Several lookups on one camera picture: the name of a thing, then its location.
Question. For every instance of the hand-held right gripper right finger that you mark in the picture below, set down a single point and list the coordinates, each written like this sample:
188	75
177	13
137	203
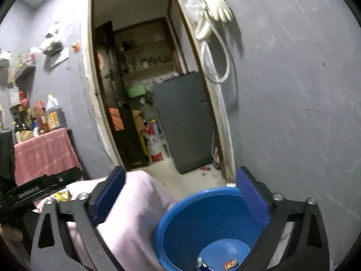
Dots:
251	196

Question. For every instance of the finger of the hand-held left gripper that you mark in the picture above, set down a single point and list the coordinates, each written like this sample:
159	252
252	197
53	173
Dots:
63	178

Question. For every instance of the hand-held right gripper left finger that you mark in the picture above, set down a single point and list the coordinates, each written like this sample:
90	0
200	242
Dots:
108	196

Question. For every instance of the blue plastic basin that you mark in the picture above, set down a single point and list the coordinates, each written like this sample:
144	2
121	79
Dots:
197	223

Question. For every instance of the person's left hand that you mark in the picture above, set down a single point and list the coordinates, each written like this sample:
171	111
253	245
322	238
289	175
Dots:
10	234

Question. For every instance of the yellow snack wrapper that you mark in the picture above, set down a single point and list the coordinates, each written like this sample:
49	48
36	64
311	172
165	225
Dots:
62	195

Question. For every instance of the pink hanging towel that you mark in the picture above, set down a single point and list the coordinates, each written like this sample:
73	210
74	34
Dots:
42	155

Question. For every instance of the pink blanket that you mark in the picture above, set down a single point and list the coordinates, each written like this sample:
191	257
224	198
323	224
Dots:
135	217

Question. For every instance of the pink slipper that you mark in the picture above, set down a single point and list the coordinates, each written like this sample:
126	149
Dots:
216	158

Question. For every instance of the small red floor item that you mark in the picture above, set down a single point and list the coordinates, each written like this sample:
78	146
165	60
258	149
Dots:
205	168

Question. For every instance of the brown sauce bottle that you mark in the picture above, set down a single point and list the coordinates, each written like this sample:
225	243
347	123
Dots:
41	118

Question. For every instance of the red white bottle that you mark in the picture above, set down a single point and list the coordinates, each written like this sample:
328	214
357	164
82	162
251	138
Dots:
153	144

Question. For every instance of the yellow bag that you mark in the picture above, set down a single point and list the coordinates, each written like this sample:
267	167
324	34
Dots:
139	132

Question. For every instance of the red snack wrapper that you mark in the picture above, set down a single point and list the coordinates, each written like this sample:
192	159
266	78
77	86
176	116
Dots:
230	264

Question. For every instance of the clear oil bottle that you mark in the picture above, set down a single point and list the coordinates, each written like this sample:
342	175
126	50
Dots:
52	103

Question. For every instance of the dark wooden door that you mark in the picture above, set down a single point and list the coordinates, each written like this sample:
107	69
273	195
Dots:
118	104

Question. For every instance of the green box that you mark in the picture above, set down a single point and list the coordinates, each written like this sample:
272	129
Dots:
136	91

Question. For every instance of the white plastic bag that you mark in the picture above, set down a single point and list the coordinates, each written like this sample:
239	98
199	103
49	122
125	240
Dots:
52	43

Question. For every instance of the wooden storage shelf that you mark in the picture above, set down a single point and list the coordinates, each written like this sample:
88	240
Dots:
146	56

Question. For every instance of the white rubber gloves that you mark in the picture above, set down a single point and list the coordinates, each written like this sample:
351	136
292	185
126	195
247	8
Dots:
218	7

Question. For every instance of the clear plastic bag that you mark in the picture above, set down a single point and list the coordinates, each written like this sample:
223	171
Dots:
193	7

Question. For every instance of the wooden door frame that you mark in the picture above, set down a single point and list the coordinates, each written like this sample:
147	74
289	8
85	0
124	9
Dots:
222	132

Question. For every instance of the wall shelf with items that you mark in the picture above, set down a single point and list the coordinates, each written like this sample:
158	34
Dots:
19	67

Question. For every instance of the small orange wall hook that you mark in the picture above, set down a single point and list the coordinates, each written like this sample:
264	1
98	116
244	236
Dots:
75	45

